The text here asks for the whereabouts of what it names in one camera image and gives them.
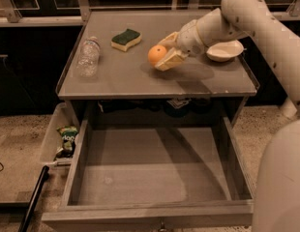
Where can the green snack bag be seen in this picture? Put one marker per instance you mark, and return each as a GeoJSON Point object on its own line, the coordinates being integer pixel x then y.
{"type": "Point", "coordinates": [68, 135]}

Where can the open grey top drawer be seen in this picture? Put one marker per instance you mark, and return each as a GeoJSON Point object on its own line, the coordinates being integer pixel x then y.
{"type": "Point", "coordinates": [130, 178]}

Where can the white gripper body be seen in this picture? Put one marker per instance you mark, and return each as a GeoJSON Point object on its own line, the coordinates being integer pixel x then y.
{"type": "Point", "coordinates": [189, 38]}

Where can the clear plastic bin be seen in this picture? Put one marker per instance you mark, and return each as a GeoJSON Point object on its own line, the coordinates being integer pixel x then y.
{"type": "Point", "coordinates": [52, 141]}

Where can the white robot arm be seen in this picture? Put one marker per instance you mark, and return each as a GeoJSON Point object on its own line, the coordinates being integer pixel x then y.
{"type": "Point", "coordinates": [277, 195]}

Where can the orange fruit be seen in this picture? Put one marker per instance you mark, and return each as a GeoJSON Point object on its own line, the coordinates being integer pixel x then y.
{"type": "Point", "coordinates": [156, 53]}

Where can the grey cabinet with counter top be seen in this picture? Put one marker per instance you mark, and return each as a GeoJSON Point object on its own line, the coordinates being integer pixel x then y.
{"type": "Point", "coordinates": [128, 75]}

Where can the white bowl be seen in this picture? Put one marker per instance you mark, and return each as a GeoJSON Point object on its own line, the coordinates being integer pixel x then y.
{"type": "Point", "coordinates": [222, 52]}

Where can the black pole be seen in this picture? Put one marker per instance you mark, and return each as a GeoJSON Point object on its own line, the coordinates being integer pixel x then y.
{"type": "Point", "coordinates": [34, 200]}

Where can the green and yellow sponge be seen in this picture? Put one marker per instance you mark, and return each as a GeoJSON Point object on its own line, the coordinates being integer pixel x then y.
{"type": "Point", "coordinates": [126, 40]}

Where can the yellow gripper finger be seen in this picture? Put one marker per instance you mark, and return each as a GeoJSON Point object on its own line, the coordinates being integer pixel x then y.
{"type": "Point", "coordinates": [173, 58]}
{"type": "Point", "coordinates": [169, 41]}

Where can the clear plastic water bottle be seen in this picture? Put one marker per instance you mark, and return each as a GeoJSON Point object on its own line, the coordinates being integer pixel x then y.
{"type": "Point", "coordinates": [88, 58]}

